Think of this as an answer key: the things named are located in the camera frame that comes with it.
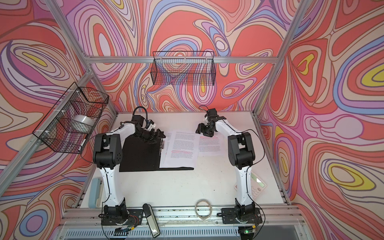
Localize printed paper sheet top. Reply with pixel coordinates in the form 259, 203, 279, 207
160, 131, 175, 169

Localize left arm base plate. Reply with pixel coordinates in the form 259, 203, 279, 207
99, 209, 144, 227

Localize black wire basket left wall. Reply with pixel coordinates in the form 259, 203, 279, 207
33, 83, 109, 154

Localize black wire basket wall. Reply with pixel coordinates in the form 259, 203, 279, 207
33, 83, 109, 154
151, 51, 216, 86

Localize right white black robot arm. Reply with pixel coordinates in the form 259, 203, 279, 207
196, 109, 256, 210

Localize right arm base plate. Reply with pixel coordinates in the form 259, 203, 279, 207
217, 208, 263, 226

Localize coiled white cable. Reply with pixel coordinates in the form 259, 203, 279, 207
194, 198, 213, 221

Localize silver tape roll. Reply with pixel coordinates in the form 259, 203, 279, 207
73, 115, 95, 127

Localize light blue stapler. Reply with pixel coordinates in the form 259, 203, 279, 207
88, 178, 104, 209

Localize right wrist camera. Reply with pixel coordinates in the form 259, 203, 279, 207
206, 109, 218, 118

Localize printed paper sheet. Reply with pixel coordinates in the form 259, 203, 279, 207
169, 130, 199, 169
199, 133, 226, 157
160, 131, 175, 169

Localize white pink calculator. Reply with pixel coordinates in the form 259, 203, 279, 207
234, 170, 267, 201

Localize black handheld scanner device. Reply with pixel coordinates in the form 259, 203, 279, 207
143, 204, 161, 238

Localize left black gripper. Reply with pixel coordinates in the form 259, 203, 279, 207
133, 128, 166, 145

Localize white black lever arch folder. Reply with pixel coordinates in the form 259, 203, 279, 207
119, 136, 193, 173

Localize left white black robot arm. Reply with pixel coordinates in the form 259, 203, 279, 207
93, 121, 166, 207

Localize black wire basket back wall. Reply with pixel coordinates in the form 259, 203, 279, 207
151, 51, 216, 86

